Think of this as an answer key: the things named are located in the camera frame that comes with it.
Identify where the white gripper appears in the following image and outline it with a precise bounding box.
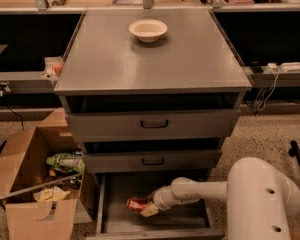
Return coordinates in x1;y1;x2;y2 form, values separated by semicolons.
140;186;177;217

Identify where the red coke can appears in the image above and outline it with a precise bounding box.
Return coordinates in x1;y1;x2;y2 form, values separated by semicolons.
126;197;148;213

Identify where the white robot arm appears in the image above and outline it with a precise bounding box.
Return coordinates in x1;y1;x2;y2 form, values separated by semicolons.
141;157;300;240

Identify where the grey open bottom drawer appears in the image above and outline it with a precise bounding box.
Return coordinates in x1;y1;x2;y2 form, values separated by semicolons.
88;169;225;240

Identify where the grey middle drawer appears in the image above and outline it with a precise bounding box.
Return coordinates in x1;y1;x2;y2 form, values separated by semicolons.
83;149;222;173

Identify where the grey top drawer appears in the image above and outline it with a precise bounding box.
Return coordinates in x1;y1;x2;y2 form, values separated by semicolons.
66;109;240;142

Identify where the grey drawer cabinet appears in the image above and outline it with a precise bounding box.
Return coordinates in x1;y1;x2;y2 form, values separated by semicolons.
53;7;253;185

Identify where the green snack bag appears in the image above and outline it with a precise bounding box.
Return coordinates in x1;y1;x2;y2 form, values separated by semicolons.
46;153;85;174

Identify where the yellow snack packet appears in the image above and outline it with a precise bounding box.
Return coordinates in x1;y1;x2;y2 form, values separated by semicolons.
33;186;70;202

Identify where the brown cardboard box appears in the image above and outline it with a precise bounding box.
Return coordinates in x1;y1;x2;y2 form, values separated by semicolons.
0;108;95;240

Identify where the grey metal rod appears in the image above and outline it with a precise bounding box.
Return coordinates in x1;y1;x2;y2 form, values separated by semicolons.
0;173;83;200

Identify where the clear plastic container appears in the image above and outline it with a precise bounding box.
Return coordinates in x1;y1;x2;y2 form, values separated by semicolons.
40;56;64;81

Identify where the white paper bowl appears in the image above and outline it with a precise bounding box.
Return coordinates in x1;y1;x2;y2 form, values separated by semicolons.
129;19;168;43

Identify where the white power strip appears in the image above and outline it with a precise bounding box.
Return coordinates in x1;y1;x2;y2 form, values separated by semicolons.
280;62;300;72

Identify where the black cable with plug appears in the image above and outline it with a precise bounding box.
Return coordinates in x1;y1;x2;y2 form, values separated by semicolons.
0;81;26;132

